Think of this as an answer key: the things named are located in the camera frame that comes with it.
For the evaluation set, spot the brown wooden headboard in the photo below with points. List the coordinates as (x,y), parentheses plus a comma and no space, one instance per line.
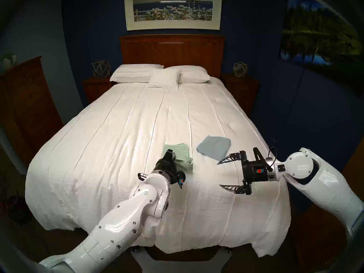
(173,50)

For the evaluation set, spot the brown wooden dresser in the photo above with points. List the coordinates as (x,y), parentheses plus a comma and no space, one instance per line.
(28,107)

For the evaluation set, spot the long white pillow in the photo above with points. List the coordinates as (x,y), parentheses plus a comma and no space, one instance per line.
(130,73)
(194,74)

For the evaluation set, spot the black round floor device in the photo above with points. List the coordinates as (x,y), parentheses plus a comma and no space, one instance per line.
(20,210)

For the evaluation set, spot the forest lake canvas print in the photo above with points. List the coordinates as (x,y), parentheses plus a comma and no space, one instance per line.
(318,36)

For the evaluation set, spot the mint green hand towel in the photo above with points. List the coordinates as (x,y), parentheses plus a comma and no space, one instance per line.
(182,151)

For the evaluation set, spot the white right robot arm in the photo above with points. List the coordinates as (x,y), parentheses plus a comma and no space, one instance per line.
(327,184)

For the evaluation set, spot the brown wooden nightstand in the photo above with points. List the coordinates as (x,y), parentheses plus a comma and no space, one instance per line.
(96,89)
(241,89)

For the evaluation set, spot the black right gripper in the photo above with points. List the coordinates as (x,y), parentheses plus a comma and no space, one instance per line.
(257,171)

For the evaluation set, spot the square pleated white pillow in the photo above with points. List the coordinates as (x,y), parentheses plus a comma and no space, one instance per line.
(164,79)

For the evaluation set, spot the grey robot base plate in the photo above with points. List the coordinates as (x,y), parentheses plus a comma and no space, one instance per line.
(142,261)

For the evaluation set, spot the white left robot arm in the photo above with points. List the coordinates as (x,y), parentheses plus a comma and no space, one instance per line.
(119,227)

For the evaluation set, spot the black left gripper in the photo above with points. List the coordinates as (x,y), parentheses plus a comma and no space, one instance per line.
(167,168)

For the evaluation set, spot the white bed comforter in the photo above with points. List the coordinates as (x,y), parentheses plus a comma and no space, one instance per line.
(119,133)

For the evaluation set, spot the framed flower seascape picture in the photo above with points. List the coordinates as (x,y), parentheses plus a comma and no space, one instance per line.
(173,6)

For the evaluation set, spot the light blue hand towel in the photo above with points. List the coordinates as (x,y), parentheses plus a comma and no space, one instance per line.
(213,146)

